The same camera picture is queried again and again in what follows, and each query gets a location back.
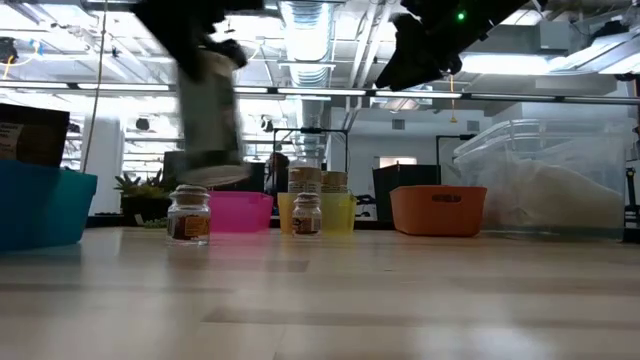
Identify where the tan cardboard spice cylinder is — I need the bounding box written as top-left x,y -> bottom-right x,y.
320,170 -> 349,195
174,47 -> 254,190
288,166 -> 323,195

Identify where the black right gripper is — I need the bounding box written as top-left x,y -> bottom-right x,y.
374,13 -> 464,92

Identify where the pink plastic bin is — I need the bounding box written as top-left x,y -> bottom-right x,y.
207,190 -> 275,234

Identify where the brown cardboard box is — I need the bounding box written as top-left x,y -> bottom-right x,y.
0,103 -> 71,169

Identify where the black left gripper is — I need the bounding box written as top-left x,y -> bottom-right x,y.
128,0 -> 265,84

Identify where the potted succulent plant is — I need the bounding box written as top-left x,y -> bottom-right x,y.
113,168 -> 174,227

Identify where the black cabinet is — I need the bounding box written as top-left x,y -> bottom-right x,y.
372,163 -> 442,224

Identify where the black aluminium table frame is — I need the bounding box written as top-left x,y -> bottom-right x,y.
85,213 -> 401,232

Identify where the orange plastic bin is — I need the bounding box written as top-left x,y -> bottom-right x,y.
389,185 -> 489,238

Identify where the grey cloth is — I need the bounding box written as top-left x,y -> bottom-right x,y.
482,159 -> 625,230

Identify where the overhead light bar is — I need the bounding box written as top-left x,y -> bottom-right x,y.
0,81 -> 640,106

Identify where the silver ceiling air duct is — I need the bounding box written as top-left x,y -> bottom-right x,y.
277,0 -> 337,166

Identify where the yellow plastic bin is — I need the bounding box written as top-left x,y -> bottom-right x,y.
277,192 -> 358,235

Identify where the teal plastic bin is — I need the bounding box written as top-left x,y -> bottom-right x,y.
0,159 -> 99,253

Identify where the person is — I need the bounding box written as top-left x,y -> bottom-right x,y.
264,151 -> 292,197

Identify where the small glass spice jar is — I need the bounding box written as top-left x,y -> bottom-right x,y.
291,192 -> 323,238
166,184 -> 212,247

